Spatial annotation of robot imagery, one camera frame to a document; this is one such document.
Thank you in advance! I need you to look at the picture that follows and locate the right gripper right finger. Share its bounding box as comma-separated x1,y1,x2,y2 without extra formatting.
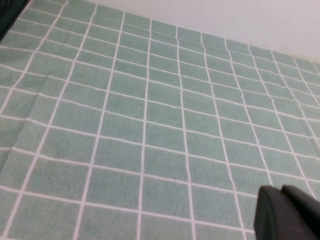
281,184,320,240

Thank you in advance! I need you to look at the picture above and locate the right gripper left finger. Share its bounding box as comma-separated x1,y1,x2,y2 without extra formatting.
253,185,289,240

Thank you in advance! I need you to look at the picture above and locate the black plastic book holder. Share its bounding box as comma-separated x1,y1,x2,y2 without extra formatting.
0,0,32,42

